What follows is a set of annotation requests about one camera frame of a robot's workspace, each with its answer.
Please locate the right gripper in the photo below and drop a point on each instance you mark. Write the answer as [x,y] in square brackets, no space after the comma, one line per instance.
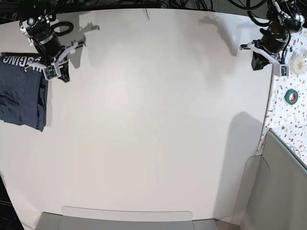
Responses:
[60,62]

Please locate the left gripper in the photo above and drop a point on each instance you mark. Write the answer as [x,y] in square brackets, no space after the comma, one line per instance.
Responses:
[260,56]

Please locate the blue t-shirt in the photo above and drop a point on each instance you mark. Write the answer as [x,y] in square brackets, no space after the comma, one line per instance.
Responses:
[23,92]

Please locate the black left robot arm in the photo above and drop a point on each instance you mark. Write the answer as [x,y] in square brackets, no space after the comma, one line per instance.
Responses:
[284,18]

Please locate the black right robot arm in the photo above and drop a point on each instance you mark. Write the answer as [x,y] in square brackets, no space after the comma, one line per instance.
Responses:
[35,24]

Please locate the clear tape dispenser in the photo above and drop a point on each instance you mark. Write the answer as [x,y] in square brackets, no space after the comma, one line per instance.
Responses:
[298,62]

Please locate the green tape roll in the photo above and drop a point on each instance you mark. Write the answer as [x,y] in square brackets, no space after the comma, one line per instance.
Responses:
[291,96]

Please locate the terrazzo patterned side board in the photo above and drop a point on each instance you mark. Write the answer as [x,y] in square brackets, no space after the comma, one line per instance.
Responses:
[288,122]

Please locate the grey plastic bin right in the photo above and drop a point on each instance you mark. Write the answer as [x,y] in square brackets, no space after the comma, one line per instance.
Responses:
[273,190]

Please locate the grey plastic tray front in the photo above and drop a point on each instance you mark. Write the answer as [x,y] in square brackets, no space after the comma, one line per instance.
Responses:
[76,218]

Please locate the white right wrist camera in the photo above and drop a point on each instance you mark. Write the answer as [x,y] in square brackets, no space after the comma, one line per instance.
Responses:
[50,73]

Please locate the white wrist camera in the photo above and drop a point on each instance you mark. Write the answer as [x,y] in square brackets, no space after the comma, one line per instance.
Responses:
[281,70]
[50,73]

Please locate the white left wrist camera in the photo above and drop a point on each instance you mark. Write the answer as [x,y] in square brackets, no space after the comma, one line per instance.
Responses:
[281,70]

